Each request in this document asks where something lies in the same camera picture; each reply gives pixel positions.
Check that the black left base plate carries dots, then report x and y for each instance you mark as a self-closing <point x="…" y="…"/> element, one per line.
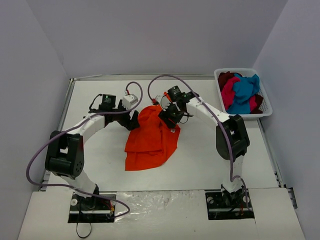
<point x="92" y="210"/>

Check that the white plastic laundry basket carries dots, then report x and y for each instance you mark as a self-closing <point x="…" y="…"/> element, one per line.
<point x="265" y="106"/>

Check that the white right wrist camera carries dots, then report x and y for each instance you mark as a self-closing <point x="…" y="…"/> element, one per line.
<point x="164" y="101"/>

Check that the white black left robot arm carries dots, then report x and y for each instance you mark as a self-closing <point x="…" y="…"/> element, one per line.
<point x="65" y="156"/>

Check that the pink t shirt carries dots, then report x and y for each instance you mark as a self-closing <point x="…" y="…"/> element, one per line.
<point x="228" y="95"/>

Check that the orange t shirt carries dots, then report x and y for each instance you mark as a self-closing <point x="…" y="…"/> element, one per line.
<point x="152" y="144"/>

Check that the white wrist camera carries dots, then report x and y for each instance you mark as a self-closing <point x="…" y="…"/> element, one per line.
<point x="164" y="101"/>
<point x="129" y="100"/>

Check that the blue t shirt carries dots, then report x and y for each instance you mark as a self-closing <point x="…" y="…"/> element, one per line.
<point x="244" y="90"/>

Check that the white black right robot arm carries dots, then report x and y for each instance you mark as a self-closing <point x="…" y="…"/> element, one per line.
<point x="231" y="137"/>

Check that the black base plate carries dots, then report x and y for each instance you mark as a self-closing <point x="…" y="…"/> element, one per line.
<point x="92" y="210"/>
<point x="222" y="205"/>

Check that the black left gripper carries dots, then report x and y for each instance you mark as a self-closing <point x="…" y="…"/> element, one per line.
<point x="127" y="119"/>

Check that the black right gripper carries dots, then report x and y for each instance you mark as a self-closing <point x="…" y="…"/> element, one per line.
<point x="169" y="116"/>

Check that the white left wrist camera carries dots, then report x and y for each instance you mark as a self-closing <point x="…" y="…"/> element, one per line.
<point x="129" y="100"/>

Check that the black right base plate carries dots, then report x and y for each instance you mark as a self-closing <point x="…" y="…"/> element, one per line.
<point x="222" y="205"/>

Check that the dark red t shirt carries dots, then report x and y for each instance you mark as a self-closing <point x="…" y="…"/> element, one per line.
<point x="224" y="77"/>

